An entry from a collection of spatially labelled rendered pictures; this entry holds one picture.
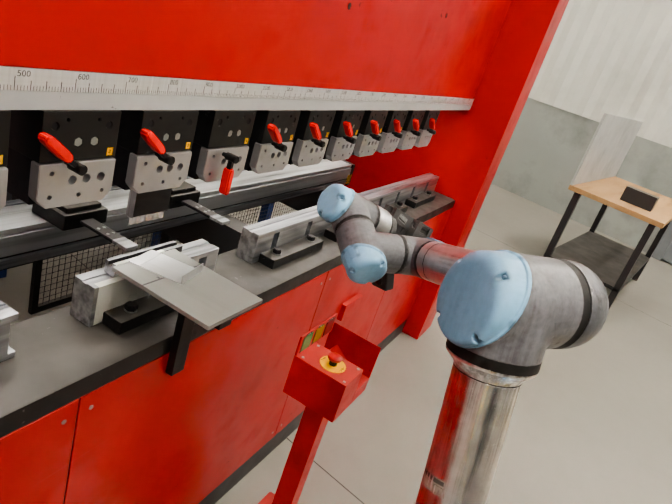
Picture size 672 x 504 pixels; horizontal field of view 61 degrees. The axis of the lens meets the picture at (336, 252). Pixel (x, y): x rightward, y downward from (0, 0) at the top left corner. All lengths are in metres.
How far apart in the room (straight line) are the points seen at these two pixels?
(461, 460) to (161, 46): 0.83
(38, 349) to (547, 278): 0.92
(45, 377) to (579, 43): 7.94
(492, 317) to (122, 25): 0.73
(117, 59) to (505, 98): 2.33
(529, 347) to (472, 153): 2.49
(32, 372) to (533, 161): 7.85
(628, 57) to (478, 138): 5.37
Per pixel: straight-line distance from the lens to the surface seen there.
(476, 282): 0.67
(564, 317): 0.71
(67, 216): 1.40
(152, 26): 1.08
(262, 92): 1.38
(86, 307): 1.27
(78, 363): 1.19
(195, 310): 1.16
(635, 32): 8.38
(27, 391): 1.13
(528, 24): 3.10
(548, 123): 8.49
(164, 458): 1.61
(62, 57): 0.98
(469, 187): 3.15
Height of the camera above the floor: 1.60
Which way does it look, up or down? 22 degrees down
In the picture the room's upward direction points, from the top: 18 degrees clockwise
